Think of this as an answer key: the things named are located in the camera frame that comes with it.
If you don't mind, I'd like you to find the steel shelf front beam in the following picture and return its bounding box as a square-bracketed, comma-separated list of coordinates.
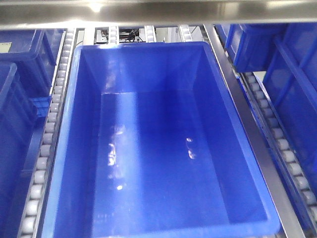
[0, 0, 317, 29]

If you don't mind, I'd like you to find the large blue plastic bin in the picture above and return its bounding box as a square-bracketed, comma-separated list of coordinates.
[42, 42, 280, 238]

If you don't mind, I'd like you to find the blue bin at left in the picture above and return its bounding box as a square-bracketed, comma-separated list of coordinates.
[0, 29, 64, 238]

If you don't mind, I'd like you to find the blue bin at right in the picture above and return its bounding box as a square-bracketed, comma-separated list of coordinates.
[214, 22, 317, 231]

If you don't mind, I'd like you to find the left roller track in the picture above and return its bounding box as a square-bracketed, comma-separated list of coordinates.
[17, 28, 78, 238]

